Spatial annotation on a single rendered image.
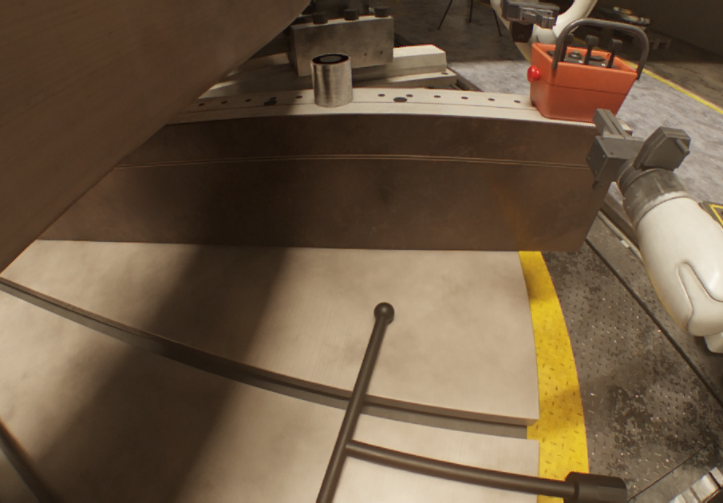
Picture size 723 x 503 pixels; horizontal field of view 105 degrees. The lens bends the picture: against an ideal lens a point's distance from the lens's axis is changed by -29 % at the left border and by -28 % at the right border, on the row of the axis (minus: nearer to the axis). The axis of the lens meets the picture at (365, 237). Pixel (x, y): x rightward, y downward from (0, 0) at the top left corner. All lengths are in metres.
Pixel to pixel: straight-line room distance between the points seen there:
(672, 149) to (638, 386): 0.91
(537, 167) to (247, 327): 0.73
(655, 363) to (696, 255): 0.96
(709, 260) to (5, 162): 0.62
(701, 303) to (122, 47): 0.60
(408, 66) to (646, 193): 1.53
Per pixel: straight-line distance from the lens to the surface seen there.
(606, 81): 0.82
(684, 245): 0.49
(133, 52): 0.36
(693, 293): 0.48
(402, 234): 0.92
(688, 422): 1.39
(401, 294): 0.87
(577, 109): 0.83
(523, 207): 0.92
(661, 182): 0.55
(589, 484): 0.74
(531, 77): 0.82
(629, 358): 1.37
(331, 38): 1.65
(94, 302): 1.13
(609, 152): 0.58
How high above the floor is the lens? 1.00
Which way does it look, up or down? 44 degrees down
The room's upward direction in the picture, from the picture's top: 2 degrees counter-clockwise
